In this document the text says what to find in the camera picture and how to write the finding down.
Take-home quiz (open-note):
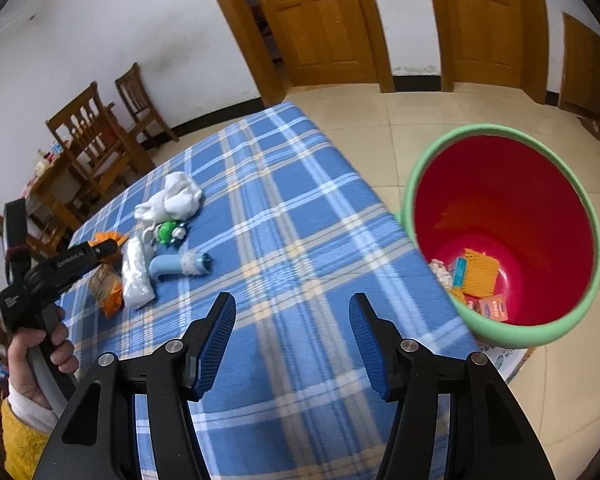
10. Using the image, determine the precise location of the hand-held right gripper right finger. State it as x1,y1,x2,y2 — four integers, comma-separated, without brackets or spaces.
348,292,556,480

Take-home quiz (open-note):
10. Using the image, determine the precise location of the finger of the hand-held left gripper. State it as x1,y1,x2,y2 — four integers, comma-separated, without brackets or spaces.
87,238,119,263

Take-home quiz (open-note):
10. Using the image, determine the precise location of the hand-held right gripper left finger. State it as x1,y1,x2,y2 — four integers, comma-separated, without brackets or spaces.
32,291,237,480

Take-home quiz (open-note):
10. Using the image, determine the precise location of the orange wrapper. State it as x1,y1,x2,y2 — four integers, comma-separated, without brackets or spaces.
91,231,131,263

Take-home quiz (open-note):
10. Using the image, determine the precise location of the white plastic packet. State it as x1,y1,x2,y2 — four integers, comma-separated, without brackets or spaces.
121,236,158,310

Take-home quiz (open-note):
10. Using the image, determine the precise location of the clear orange snack bag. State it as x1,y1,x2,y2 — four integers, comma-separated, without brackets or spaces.
90,265,125,318

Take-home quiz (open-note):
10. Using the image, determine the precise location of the green round toy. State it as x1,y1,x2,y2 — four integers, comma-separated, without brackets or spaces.
150,220,190,248

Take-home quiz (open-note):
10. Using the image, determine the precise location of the light blue plastic tube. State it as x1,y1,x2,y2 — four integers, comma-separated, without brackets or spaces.
149,251,214,281

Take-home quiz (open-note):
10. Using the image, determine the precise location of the orange box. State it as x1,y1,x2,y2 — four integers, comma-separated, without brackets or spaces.
472,295,510,322

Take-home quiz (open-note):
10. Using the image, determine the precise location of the large yellow foam net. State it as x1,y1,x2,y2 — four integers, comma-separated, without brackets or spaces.
462,248,501,297

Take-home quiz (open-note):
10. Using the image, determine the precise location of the red bin with green rim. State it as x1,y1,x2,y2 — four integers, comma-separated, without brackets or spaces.
401,125,600,350

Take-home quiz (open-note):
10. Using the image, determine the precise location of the person's left forearm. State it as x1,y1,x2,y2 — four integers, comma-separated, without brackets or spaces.
0,385,58,480

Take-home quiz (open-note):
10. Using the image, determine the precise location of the person's left hand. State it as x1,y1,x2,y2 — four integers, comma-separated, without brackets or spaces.
7,305,81,409

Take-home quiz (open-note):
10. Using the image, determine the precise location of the wooden slat-back chair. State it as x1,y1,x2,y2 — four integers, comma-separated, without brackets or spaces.
115,62,180,148
0,210,51,263
45,81,156,196

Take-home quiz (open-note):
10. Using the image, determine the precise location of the wooden dining table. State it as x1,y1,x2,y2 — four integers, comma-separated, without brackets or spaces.
22,102,131,256

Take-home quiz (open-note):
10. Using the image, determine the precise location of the blue plaid blanket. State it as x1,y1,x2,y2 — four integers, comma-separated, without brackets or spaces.
55,101,481,480

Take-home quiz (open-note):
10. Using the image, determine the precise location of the printed booklet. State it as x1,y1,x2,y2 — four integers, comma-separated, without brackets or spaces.
475,342,536,386

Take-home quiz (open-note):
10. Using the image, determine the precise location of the open wooden door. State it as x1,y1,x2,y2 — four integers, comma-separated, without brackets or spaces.
240,0,379,86

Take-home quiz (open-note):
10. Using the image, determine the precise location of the closed wooden door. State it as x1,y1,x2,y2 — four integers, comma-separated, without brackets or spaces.
437,0,524,88

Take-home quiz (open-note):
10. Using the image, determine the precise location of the low wooden wall panel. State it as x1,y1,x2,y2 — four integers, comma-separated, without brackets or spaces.
559,12,600,121

